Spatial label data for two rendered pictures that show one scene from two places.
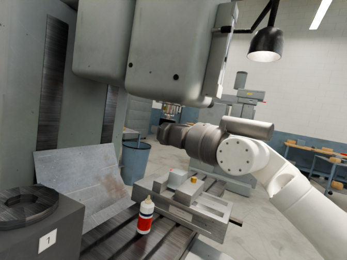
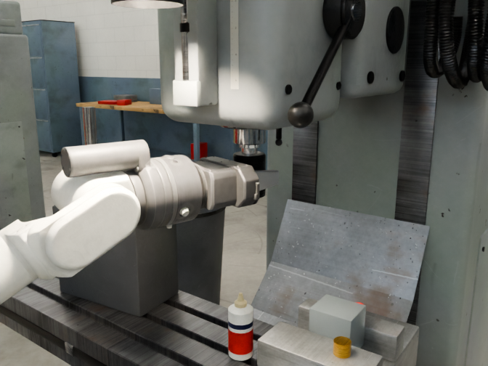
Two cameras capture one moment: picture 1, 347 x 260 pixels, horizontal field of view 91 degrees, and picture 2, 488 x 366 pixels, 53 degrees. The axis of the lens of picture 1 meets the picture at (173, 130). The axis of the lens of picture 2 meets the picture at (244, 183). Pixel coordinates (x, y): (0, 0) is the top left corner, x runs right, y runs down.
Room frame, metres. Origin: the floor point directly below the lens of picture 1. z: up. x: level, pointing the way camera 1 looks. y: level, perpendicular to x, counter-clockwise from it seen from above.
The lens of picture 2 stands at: (0.59, -0.66, 1.39)
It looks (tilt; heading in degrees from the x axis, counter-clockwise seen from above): 14 degrees down; 100
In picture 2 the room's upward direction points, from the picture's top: straight up
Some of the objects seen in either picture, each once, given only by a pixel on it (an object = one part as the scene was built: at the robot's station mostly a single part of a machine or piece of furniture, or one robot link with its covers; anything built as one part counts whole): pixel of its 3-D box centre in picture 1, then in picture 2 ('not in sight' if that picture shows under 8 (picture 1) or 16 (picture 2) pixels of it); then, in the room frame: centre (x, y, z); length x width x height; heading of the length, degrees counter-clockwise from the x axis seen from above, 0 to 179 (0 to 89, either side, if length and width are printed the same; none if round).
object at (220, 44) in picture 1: (219, 53); (194, 14); (0.43, -0.08, 1.44); 0.04 x 0.04 x 0.21; 62
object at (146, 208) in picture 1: (146, 212); (240, 324); (0.47, 0.04, 0.98); 0.04 x 0.04 x 0.11
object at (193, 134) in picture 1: (190, 139); (196, 187); (0.42, -0.05, 1.23); 0.13 x 0.12 x 0.10; 138
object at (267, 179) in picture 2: not in sight; (262, 180); (0.51, 0.00, 1.23); 0.06 x 0.02 x 0.03; 47
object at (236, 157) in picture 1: (234, 145); (112, 187); (0.34, -0.13, 1.24); 0.11 x 0.11 x 0.11; 48
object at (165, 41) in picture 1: (179, 43); (252, 2); (0.49, 0.02, 1.47); 0.21 x 0.19 x 0.32; 152
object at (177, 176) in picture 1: (177, 179); (337, 326); (0.62, -0.05, 1.04); 0.06 x 0.05 x 0.06; 155
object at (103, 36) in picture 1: (127, 45); (321, 13); (0.58, 0.19, 1.47); 0.24 x 0.19 x 0.26; 152
